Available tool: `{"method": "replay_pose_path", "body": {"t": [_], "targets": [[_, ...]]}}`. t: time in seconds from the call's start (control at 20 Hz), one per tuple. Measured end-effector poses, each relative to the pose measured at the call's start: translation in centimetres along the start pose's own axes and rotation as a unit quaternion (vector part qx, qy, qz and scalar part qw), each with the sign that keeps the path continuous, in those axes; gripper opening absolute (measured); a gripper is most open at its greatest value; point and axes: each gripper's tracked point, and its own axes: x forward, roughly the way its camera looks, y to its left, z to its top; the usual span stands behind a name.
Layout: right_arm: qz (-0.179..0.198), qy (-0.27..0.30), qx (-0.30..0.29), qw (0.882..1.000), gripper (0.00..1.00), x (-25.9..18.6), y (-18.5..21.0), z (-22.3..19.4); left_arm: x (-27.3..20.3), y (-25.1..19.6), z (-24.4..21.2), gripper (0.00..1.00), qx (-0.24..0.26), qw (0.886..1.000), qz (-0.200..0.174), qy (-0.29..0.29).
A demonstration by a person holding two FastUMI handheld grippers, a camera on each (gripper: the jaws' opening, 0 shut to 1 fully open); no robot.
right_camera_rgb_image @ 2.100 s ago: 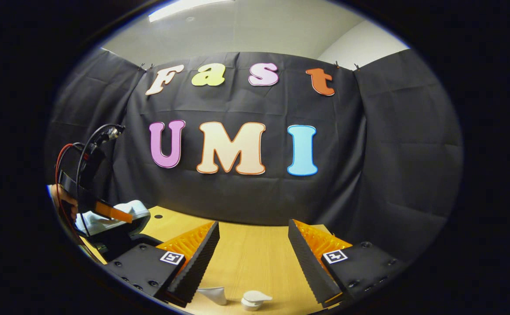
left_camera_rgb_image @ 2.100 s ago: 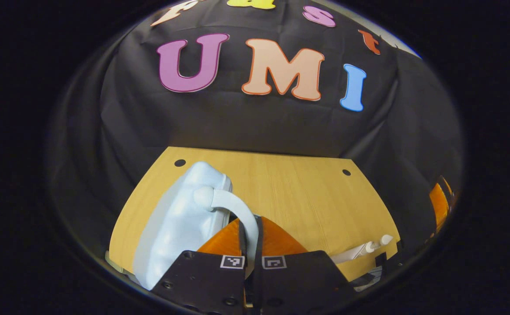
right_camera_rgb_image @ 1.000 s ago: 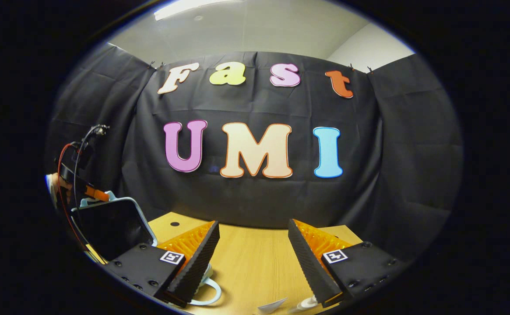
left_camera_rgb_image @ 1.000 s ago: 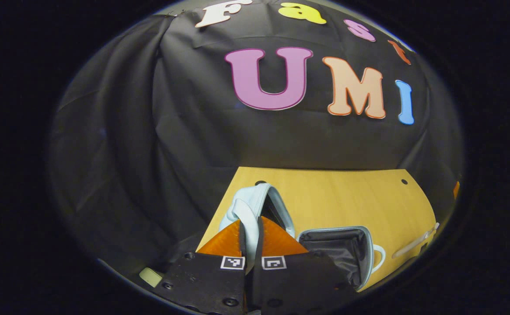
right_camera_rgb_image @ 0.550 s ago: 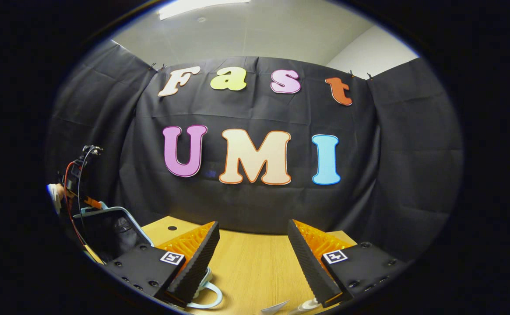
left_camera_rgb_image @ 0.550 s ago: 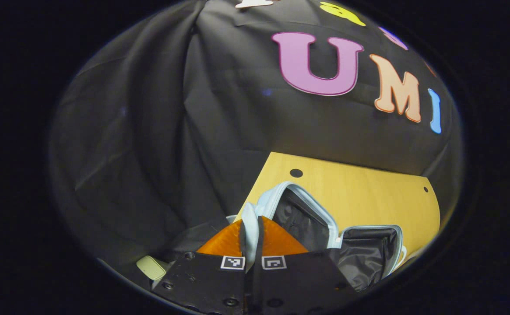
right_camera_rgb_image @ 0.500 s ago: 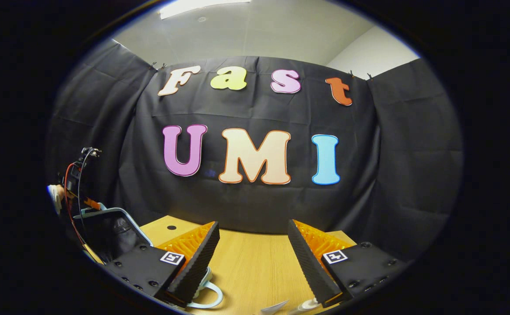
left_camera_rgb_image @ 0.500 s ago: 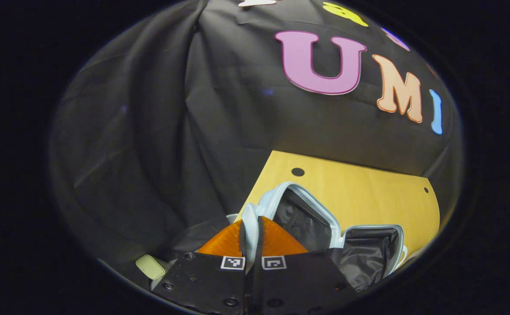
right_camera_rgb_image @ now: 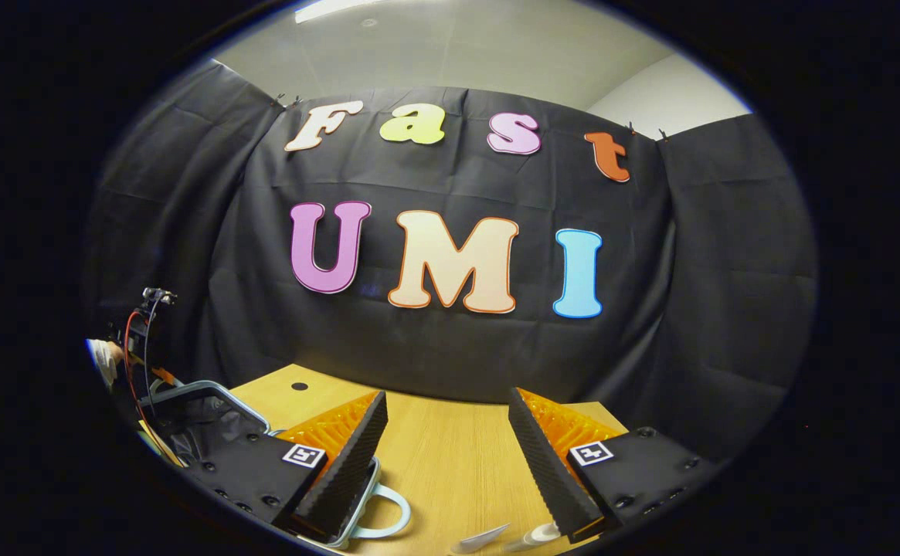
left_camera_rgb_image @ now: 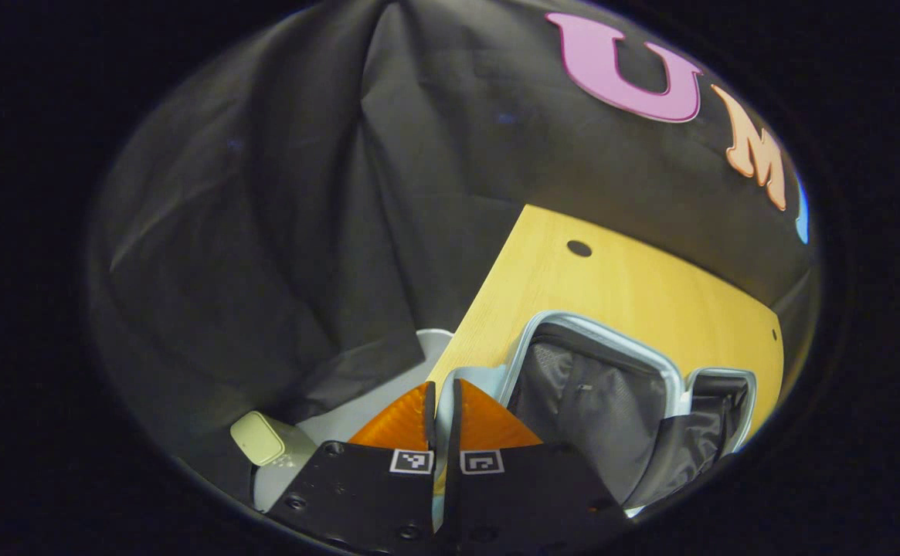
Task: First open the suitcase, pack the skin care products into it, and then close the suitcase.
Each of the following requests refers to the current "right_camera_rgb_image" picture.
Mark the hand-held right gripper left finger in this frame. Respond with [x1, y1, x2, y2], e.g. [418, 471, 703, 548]
[179, 390, 389, 544]

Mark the light blue suitcase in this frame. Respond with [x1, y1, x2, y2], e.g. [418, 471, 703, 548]
[139, 378, 413, 551]

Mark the black backdrop cloth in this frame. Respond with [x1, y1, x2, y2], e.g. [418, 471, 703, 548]
[85, 60, 818, 464]

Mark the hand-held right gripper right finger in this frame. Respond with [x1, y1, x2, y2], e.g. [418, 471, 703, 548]
[508, 387, 719, 543]

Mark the ceiling light panel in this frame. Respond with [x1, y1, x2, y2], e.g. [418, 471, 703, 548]
[295, 0, 389, 22]

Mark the red cable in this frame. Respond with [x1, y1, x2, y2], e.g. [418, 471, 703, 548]
[122, 310, 146, 406]

